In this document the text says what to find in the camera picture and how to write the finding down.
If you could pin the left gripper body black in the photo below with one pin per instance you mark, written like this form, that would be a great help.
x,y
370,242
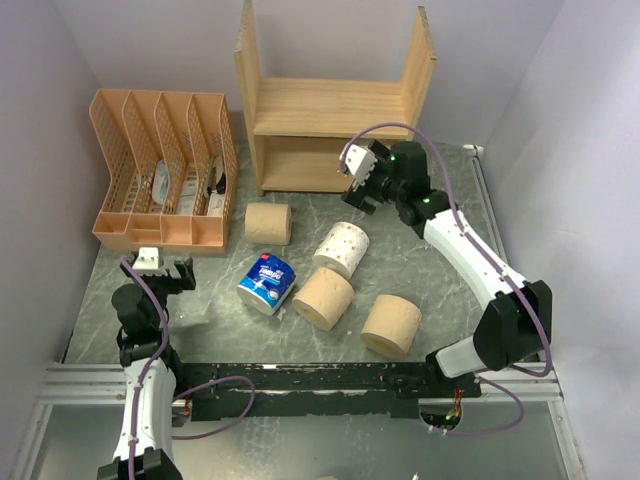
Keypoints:
x,y
162,285

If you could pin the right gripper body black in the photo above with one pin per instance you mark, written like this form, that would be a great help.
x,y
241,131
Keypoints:
x,y
380,184

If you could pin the white red-dotted paper roll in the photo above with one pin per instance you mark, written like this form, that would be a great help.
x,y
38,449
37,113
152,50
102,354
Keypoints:
x,y
342,249

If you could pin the blue Tempo roll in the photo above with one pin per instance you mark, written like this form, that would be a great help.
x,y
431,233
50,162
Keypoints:
x,y
267,284

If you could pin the brown paper towel roll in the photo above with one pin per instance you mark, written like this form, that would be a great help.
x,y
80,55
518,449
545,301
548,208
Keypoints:
x,y
391,326
268,223
324,298

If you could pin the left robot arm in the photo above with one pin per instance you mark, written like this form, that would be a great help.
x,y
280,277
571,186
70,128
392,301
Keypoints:
x,y
152,367

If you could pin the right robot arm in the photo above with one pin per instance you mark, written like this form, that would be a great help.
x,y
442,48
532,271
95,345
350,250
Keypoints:
x,y
517,313

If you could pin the wooden two-tier shelf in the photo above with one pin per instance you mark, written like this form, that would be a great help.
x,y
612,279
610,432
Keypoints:
x,y
297,127

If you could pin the white paper clip box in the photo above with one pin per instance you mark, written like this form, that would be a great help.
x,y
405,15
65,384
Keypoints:
x,y
216,205

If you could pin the white barcode packet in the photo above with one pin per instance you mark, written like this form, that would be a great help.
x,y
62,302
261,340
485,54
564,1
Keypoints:
x,y
187,197

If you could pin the blue correction tape package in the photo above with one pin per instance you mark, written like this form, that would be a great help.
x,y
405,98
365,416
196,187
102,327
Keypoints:
x,y
160,183

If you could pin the black stapler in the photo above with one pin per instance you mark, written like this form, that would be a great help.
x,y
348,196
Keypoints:
x,y
216,180

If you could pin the pink plastic desk organizer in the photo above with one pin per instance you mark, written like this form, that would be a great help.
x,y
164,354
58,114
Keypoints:
x,y
173,170

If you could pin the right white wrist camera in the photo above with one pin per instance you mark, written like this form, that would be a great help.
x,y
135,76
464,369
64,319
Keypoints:
x,y
357,161

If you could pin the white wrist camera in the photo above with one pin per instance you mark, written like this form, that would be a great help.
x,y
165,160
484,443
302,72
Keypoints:
x,y
149,261
357,161

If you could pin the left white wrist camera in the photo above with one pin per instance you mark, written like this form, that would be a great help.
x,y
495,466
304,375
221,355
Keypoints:
x,y
149,261

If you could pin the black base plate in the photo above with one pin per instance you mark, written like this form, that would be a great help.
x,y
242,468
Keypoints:
x,y
238,393

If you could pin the aluminium frame rail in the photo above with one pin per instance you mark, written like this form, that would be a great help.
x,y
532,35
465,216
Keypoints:
x,y
105,384

